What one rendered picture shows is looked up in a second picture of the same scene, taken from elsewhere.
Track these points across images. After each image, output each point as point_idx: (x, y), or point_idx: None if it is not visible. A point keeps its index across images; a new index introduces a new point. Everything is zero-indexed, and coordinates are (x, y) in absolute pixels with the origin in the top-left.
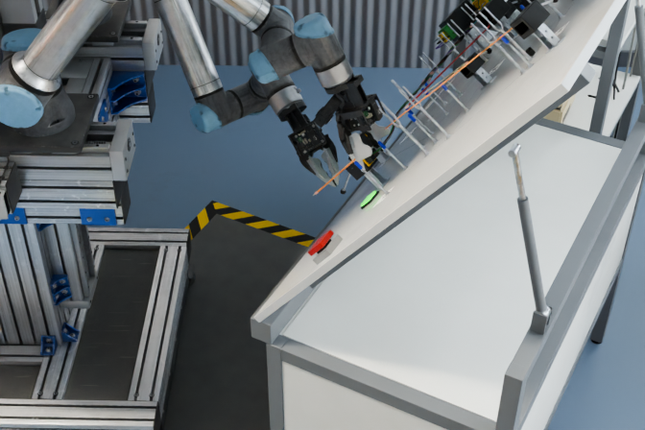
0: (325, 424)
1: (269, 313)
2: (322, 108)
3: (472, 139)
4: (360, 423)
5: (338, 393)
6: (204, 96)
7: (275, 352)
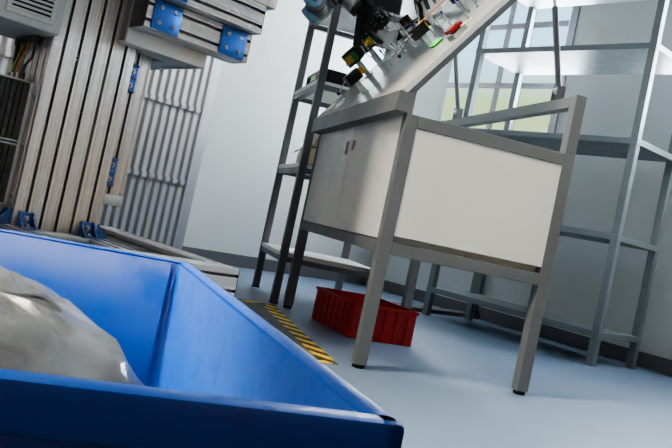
0: (439, 189)
1: (418, 80)
2: None
3: None
4: (469, 177)
5: (457, 149)
6: None
7: (414, 120)
